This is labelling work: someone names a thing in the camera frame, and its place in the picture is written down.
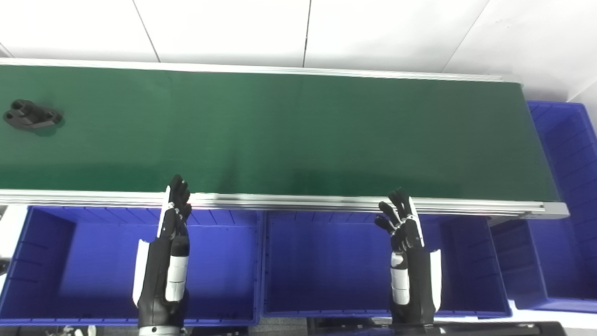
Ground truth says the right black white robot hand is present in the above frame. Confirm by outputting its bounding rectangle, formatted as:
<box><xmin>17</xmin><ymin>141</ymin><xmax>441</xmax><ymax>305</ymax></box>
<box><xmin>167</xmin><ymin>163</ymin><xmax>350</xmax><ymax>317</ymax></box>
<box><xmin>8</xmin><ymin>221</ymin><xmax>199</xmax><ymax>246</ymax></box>
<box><xmin>375</xmin><ymin>188</ymin><xmax>442</xmax><ymax>324</ymax></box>

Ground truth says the black robot body panel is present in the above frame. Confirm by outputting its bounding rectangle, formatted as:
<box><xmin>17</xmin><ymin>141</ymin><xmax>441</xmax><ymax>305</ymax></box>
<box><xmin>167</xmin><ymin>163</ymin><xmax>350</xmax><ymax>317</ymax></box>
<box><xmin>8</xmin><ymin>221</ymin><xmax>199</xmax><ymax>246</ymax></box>
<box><xmin>307</xmin><ymin>317</ymin><xmax>568</xmax><ymax>336</ymax></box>

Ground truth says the green conveyor belt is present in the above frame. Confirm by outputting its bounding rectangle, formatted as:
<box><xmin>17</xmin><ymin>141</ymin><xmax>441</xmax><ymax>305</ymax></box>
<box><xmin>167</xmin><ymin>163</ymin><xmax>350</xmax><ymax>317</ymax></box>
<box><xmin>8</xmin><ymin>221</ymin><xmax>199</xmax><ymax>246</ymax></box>
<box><xmin>0</xmin><ymin>58</ymin><xmax>570</xmax><ymax>220</ymax></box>
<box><xmin>0</xmin><ymin>64</ymin><xmax>561</xmax><ymax>203</ymax></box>

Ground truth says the wide blue plastic bin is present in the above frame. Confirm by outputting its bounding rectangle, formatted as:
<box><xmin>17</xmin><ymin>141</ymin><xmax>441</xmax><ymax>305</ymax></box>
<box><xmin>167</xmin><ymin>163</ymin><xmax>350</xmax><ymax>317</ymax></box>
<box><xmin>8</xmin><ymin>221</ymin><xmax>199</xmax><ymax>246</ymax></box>
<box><xmin>0</xmin><ymin>205</ymin><xmax>262</xmax><ymax>327</ymax></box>
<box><xmin>262</xmin><ymin>210</ymin><xmax>513</xmax><ymax>319</ymax></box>

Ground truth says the long blue plastic bin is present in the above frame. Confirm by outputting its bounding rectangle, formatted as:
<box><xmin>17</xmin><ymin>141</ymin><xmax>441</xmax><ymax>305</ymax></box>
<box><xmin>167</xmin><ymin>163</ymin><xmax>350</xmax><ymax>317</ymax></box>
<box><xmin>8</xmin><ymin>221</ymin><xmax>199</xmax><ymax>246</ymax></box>
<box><xmin>490</xmin><ymin>100</ymin><xmax>597</xmax><ymax>314</ymax></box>

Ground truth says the black flanged metal part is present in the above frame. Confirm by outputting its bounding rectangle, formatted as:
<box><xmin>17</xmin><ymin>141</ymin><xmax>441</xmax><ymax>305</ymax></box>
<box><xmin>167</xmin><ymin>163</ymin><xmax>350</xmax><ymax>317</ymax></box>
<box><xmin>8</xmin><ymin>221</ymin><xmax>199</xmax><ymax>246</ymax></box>
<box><xmin>3</xmin><ymin>99</ymin><xmax>63</xmax><ymax>131</ymax></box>

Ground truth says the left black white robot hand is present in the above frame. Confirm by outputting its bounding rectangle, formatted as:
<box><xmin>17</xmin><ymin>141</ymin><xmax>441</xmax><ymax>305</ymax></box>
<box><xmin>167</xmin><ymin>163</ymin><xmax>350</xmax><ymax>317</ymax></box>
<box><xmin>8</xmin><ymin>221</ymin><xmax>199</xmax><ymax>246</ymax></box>
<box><xmin>132</xmin><ymin>175</ymin><xmax>193</xmax><ymax>328</ymax></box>

